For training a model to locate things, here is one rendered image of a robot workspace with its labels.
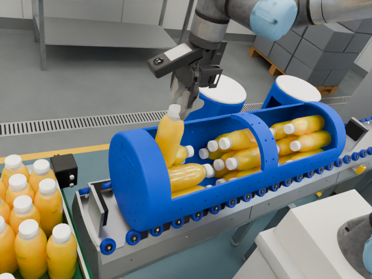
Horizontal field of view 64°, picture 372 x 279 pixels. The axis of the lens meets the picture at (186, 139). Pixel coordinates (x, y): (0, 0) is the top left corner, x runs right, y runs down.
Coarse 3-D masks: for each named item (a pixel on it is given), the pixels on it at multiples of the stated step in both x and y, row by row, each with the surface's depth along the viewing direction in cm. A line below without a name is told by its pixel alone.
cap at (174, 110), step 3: (171, 105) 76; (174, 105) 76; (177, 105) 77; (171, 108) 75; (174, 108) 75; (177, 108) 76; (168, 111) 76; (171, 111) 74; (174, 111) 74; (177, 111) 75; (171, 114) 75; (174, 114) 74; (177, 114) 74; (174, 117) 75; (177, 117) 75
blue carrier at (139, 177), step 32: (192, 128) 105; (224, 128) 116; (256, 128) 96; (128, 160) 79; (160, 160) 75; (192, 160) 112; (320, 160) 112; (128, 192) 83; (160, 192) 74; (224, 192) 88; (128, 224) 88; (160, 224) 81
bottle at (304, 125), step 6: (294, 120) 117; (300, 120) 117; (306, 120) 118; (312, 120) 119; (318, 120) 121; (294, 126) 115; (300, 126) 115; (306, 126) 116; (312, 126) 118; (318, 126) 121; (294, 132) 116; (300, 132) 116; (306, 132) 118
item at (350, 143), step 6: (354, 120) 152; (348, 126) 154; (354, 126) 151; (360, 126) 150; (348, 132) 154; (354, 132) 152; (360, 132) 149; (366, 132) 150; (348, 138) 157; (354, 138) 152; (360, 138) 152; (348, 144) 157; (354, 144) 154; (348, 150) 158
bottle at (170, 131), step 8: (168, 120) 76; (176, 120) 76; (160, 128) 78; (168, 128) 76; (176, 128) 76; (160, 136) 79; (168, 136) 77; (176, 136) 78; (160, 144) 80; (168, 144) 79; (176, 144) 80; (168, 152) 81; (176, 152) 83; (168, 160) 83
